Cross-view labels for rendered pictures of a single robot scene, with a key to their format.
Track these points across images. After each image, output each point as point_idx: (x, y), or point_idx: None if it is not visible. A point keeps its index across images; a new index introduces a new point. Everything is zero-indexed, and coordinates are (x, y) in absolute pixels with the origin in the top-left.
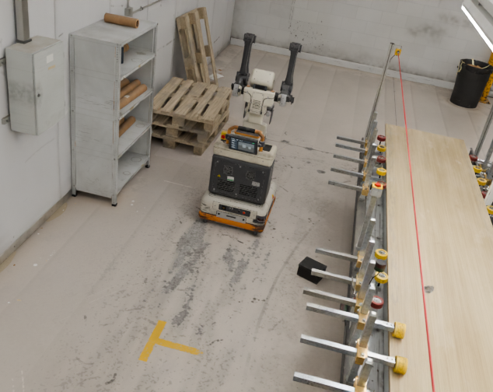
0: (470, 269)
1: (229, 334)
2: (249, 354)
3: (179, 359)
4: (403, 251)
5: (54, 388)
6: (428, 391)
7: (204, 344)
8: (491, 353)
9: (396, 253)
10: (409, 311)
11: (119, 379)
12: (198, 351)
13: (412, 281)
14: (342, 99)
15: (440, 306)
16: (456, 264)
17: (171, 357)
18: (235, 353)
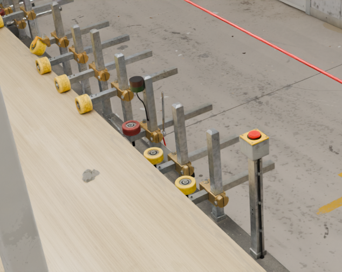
0: (51, 253)
1: (327, 247)
2: (284, 247)
3: (322, 195)
4: (163, 208)
5: None
6: (31, 93)
7: (328, 220)
8: None
9: (168, 198)
10: (90, 138)
11: (328, 153)
12: (322, 212)
13: (114, 172)
14: None
15: (62, 166)
16: (77, 244)
17: (329, 191)
18: (295, 237)
